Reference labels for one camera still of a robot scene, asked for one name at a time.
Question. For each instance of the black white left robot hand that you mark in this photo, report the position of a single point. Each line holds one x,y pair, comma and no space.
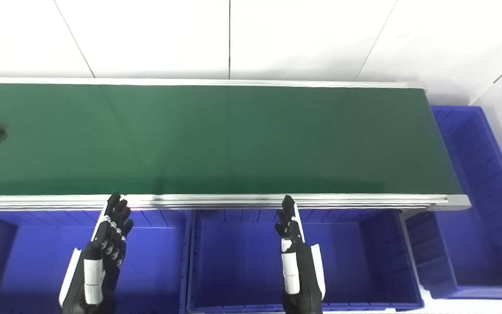
94,266

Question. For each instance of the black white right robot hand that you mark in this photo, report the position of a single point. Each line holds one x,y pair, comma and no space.
296,270

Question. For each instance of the blue plastic bin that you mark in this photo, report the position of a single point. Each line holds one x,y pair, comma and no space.
28,261
486,196
242,261

